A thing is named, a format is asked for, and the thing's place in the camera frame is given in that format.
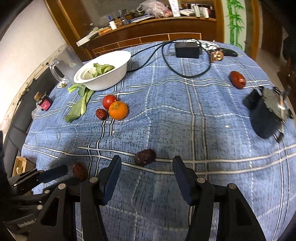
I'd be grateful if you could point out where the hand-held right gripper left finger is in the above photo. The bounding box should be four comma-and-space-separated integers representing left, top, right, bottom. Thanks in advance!
26, 155, 122, 241

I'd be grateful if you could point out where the white cable bundle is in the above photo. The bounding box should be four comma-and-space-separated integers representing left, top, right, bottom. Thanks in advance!
199, 40, 219, 51

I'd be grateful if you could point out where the bamboo wall sticker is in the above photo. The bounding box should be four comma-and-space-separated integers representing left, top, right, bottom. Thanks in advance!
225, 0, 245, 49

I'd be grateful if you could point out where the pink plastic bag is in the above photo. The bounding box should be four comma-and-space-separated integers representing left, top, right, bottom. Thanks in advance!
136, 0, 173, 18

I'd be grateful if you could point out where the red tomato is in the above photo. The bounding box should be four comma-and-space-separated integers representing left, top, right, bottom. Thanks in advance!
102, 95, 118, 110

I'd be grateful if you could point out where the wrinkled dark red date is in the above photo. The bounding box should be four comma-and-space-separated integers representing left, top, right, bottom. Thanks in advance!
134, 149, 156, 166
95, 108, 108, 120
71, 162, 89, 182

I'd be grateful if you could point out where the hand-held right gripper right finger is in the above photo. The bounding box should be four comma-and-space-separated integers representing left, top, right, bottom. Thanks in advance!
172, 155, 267, 241

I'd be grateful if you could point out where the clear plastic pitcher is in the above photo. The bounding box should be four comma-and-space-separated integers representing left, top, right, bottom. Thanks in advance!
48, 44, 83, 84

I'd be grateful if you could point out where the black cable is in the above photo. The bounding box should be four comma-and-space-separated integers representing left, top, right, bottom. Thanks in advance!
126, 38, 212, 79

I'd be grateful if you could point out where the brown round wooden object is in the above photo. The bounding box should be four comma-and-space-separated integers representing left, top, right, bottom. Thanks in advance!
210, 50, 224, 63

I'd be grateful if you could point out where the white bowl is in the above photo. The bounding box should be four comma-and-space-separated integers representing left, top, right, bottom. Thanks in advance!
73, 50, 132, 91

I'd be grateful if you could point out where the smooth red jujube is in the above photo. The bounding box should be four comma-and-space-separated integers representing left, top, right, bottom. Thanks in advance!
229, 71, 246, 89

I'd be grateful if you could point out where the green leafy vegetable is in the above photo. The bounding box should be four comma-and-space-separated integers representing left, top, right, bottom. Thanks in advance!
65, 84, 95, 123

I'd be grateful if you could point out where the white tall carton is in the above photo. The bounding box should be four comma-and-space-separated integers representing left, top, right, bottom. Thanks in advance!
168, 0, 181, 17

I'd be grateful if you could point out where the white flat tray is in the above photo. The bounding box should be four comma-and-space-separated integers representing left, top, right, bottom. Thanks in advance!
76, 32, 100, 47

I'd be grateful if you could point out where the orange tangerine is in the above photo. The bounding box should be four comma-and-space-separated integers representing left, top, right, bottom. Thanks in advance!
109, 101, 128, 120

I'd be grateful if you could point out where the wooden cabinet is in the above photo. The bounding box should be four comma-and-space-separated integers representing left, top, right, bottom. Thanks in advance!
44, 0, 225, 63

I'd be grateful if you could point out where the black oval device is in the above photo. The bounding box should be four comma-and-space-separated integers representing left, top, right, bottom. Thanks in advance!
218, 47, 238, 57

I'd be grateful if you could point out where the brown cardboard box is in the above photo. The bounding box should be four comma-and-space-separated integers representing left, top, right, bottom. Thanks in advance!
13, 156, 36, 178

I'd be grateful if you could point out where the black leather sofa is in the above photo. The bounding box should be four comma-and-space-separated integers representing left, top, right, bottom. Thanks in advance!
2, 67, 55, 176

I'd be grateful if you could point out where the grey ribbed disc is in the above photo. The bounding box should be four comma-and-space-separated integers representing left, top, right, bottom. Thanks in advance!
261, 86, 295, 123

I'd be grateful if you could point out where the black power adapter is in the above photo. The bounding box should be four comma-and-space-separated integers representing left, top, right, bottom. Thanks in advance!
174, 42, 203, 59

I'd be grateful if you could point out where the blue plaid blanket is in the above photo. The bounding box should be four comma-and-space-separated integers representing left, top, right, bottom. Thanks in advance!
22, 40, 296, 241

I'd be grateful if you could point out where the dark jar with pink label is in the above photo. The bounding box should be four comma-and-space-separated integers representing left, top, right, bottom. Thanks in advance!
31, 91, 53, 119

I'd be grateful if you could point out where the green lettuce leaf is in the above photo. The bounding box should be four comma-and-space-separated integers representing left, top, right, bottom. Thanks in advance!
92, 63, 115, 78

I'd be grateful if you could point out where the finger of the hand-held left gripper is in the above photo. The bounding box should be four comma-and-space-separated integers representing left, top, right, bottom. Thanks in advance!
8, 164, 69, 193
13, 177, 82, 205

